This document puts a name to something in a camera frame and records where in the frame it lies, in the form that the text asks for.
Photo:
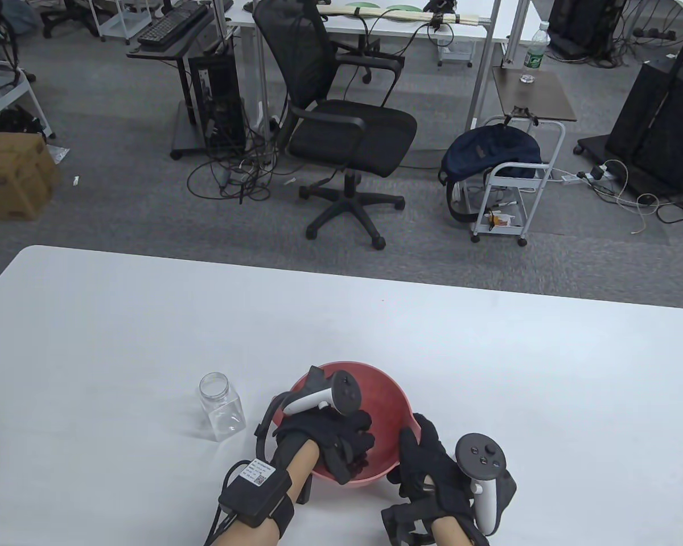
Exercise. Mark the brown side table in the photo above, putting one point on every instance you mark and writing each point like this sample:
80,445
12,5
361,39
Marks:
532,96

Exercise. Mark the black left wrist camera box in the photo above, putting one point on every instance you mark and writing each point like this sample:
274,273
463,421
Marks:
255,490

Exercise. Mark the black equipment case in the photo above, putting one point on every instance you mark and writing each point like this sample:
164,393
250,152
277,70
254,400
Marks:
580,25

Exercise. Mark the white black left hand controller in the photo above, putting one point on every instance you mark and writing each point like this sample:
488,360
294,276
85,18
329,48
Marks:
327,395

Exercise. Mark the white power strip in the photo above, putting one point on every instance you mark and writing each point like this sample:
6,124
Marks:
580,178

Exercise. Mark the brown cardboard box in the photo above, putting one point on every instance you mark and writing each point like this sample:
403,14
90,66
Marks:
11,176

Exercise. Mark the clear plastic jar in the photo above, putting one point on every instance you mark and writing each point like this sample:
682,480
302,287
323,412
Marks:
222,406

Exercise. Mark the person's right forearm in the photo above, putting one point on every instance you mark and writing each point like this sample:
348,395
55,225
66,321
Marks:
452,532

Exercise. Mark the person's left hand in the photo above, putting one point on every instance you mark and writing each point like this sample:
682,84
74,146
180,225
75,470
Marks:
319,435

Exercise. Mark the white black right hand controller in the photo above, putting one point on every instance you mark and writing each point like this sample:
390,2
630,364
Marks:
482,469

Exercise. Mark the black computer tower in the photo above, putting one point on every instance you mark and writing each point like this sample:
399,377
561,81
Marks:
219,102

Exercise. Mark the white rolling cart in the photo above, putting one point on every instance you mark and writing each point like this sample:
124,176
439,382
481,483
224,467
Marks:
538,182

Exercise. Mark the red plastic bowl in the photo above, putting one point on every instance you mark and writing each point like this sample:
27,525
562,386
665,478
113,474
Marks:
384,409

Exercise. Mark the white black hand controller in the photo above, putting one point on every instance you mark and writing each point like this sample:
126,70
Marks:
327,395
482,469

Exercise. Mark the black mesh office chair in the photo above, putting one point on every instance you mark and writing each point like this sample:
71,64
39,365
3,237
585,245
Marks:
347,125

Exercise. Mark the black rolling computer stand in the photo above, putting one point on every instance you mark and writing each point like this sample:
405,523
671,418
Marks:
182,85

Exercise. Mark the person's right thumb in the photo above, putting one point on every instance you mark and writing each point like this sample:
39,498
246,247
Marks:
407,455

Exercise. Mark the person's right hand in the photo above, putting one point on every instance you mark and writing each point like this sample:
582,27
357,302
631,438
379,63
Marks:
432,472

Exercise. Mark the white metal frame cart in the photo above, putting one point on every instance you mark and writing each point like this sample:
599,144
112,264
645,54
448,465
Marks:
0,96

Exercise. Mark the black keyboard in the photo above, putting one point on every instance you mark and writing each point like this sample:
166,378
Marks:
171,23

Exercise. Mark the black bag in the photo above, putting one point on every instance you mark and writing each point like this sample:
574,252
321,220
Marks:
17,120

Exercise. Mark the white office desk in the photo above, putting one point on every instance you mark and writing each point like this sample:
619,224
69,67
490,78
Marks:
375,28

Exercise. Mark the dark blue backpack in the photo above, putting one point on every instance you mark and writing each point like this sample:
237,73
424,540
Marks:
489,151

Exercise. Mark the person's left fingers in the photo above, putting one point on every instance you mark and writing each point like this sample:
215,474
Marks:
354,443

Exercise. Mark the person's left forearm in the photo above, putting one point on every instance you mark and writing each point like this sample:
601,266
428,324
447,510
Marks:
284,489

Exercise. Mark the green label plastic bottle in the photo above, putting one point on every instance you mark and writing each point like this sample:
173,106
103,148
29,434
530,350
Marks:
537,48

